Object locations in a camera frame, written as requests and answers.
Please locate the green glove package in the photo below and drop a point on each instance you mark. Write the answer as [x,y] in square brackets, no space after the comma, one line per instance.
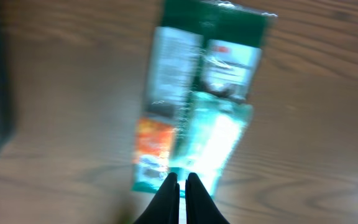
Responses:
[206,46]

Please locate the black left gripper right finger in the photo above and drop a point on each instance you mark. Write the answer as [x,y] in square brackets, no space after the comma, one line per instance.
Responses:
[200,207]

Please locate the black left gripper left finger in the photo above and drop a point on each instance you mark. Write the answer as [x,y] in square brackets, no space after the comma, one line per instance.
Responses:
[164,207]

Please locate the teal tissue pack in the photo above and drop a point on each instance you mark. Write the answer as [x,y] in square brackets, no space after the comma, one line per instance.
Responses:
[201,141]

